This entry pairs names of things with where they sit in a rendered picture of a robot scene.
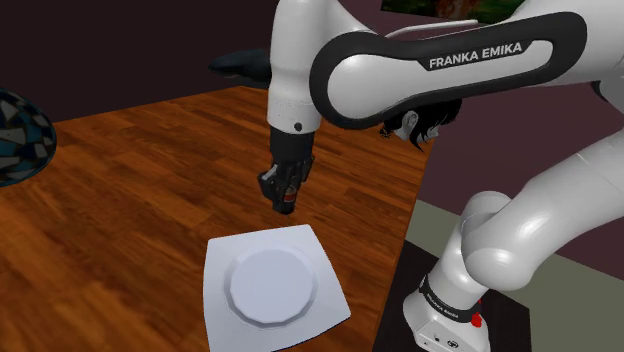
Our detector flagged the dark blue rounded object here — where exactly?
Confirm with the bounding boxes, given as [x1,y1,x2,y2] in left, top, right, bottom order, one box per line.
[208,48,273,90]

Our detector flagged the black-haired doll head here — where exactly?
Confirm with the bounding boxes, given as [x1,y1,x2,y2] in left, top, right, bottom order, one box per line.
[379,98,463,153]

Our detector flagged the white square plate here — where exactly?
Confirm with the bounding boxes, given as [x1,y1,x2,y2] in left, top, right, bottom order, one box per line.
[202,223,353,352]

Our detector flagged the brown wooden table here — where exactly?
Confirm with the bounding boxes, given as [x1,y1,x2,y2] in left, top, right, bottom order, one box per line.
[0,85,431,352]

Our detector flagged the dark robot stand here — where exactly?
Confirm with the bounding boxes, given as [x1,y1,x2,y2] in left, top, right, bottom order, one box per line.
[372,238,533,352]

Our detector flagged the dark blue mosaic sphere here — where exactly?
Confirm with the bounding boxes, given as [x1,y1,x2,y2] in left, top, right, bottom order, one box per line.
[0,87,59,188]

